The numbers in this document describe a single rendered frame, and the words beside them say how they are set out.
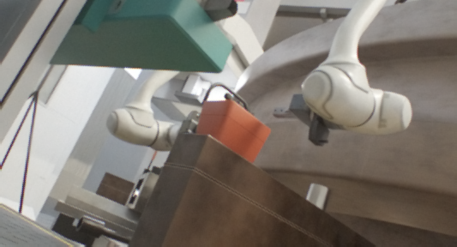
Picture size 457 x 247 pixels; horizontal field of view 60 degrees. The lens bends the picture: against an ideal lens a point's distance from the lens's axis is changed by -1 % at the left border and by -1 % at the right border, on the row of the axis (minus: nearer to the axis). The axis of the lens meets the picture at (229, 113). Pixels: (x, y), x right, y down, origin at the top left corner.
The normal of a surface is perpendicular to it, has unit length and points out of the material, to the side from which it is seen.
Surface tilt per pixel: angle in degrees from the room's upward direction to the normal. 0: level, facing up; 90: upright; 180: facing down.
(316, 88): 114
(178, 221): 90
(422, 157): 90
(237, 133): 97
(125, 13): 90
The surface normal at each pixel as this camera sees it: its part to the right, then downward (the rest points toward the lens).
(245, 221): 0.67, 0.00
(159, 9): -0.49, -0.47
